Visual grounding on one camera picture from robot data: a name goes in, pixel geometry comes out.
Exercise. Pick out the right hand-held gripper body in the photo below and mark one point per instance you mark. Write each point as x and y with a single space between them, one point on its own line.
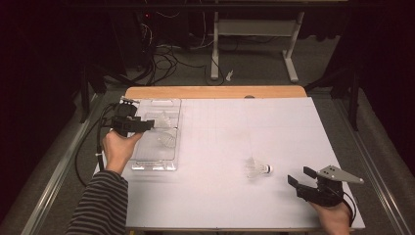
321 196

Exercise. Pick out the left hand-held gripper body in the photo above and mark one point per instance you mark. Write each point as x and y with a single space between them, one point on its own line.
125 124

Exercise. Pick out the white feather shuttlecock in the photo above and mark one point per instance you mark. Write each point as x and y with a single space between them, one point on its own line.
256 168
163 120
168 139

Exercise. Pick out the clear plastic bin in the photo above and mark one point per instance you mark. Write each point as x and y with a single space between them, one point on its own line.
153 156

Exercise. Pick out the person's left hand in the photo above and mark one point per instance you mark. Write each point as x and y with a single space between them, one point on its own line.
119 150

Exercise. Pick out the person's right hand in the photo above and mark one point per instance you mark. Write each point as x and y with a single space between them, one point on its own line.
334 220

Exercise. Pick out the black metal stand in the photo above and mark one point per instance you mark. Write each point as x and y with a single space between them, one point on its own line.
85 94
354 98

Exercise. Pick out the white table board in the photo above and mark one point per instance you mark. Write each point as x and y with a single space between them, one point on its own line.
228 196

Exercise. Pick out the wooden table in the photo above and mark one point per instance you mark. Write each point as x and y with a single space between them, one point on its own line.
212 92

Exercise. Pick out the dark computer tower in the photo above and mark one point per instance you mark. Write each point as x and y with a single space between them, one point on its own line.
133 36

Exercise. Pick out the small white floor scrap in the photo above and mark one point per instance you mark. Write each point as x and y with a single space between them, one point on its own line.
229 75

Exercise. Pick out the aluminium floor rail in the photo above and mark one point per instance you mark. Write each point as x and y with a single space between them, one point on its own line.
55 176
375 182

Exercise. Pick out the white metal desk frame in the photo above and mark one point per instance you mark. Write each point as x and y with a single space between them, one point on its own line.
254 27

